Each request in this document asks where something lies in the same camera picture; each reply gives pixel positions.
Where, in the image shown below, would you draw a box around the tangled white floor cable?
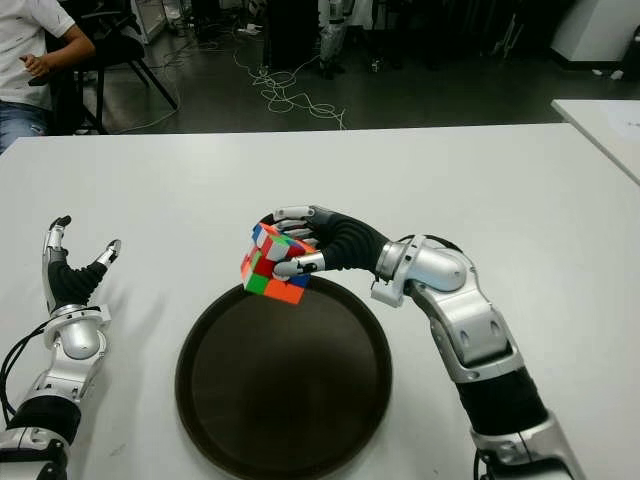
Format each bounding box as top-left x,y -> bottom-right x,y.
232,34 -> 346,130

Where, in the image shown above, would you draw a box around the multicoloured Rubik's cube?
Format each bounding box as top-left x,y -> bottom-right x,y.
240,220 -> 319,305

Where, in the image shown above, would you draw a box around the white side table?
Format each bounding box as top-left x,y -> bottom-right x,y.
551,98 -> 640,184

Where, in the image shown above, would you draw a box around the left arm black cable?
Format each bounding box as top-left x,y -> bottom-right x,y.
0,319 -> 66,426

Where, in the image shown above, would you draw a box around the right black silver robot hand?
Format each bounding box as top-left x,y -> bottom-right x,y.
257,203 -> 392,280

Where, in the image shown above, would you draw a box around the black chair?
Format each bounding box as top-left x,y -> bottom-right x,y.
29,0 -> 179,136

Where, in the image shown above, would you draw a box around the folded metal stand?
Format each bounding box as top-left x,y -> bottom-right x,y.
492,12 -> 521,56

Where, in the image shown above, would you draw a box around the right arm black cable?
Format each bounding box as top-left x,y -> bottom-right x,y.
424,234 -> 464,252

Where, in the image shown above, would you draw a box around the white cabinet with black base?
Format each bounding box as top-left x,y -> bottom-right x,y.
549,0 -> 640,64

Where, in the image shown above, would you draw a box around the white framed glass cabinet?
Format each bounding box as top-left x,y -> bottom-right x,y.
130,0 -> 166,44

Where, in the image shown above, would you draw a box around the seated person in white shirt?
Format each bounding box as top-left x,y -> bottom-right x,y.
0,0 -> 96,139

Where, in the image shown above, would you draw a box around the dark brown round plate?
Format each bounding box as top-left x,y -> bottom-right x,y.
174,273 -> 394,474

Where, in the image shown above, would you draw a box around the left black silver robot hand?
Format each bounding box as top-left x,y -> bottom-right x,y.
40,214 -> 123,317

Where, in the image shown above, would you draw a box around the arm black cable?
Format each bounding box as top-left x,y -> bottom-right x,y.
0,319 -> 66,426
424,234 -> 464,252

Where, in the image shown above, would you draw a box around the silver humanoid robot legs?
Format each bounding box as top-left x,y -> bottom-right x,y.
317,0 -> 351,79

